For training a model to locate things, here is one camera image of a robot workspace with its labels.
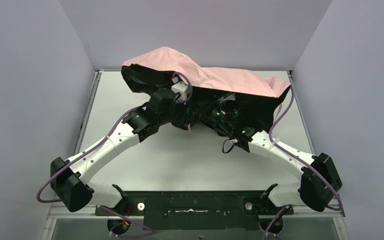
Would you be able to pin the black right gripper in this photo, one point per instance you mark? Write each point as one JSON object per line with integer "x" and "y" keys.
{"x": 210, "y": 117}

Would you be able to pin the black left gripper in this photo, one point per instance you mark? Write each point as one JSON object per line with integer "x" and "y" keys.
{"x": 185, "y": 117}

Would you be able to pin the pink and black umbrella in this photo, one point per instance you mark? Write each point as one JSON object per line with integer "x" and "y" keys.
{"x": 258, "y": 97}

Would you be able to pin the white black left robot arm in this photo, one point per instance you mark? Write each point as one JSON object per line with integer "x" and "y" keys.
{"x": 70, "y": 178}

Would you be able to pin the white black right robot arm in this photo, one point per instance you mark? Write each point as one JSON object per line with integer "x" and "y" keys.
{"x": 318, "y": 181}

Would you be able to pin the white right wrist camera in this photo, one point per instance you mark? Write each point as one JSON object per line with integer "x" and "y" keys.
{"x": 227, "y": 97}

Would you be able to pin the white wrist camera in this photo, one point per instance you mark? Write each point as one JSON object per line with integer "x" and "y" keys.
{"x": 227, "y": 97}
{"x": 180, "y": 87}

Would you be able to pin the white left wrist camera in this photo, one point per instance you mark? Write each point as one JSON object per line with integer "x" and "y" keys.
{"x": 180, "y": 87}

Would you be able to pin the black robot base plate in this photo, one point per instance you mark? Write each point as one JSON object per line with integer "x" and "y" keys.
{"x": 249, "y": 210}

